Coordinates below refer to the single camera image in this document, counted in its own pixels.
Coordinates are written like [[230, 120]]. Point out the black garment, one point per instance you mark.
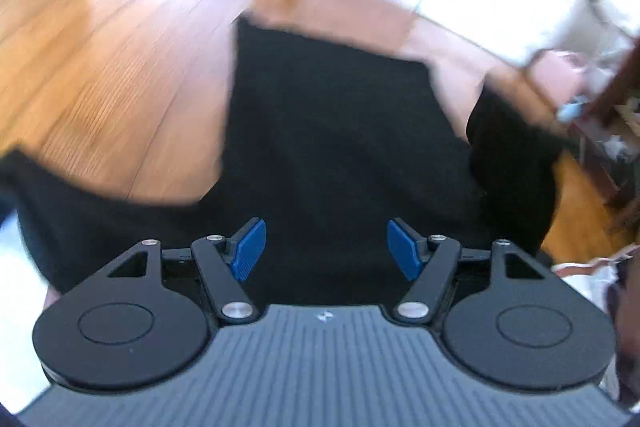
[[325, 132]]

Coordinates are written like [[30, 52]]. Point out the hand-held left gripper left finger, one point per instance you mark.
[[248, 249]]

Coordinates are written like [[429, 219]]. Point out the dark wooden shelf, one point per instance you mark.
[[617, 82]]

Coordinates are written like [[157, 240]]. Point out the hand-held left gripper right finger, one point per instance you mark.
[[405, 249]]

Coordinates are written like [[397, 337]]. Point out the white cloth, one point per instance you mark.
[[592, 282]]

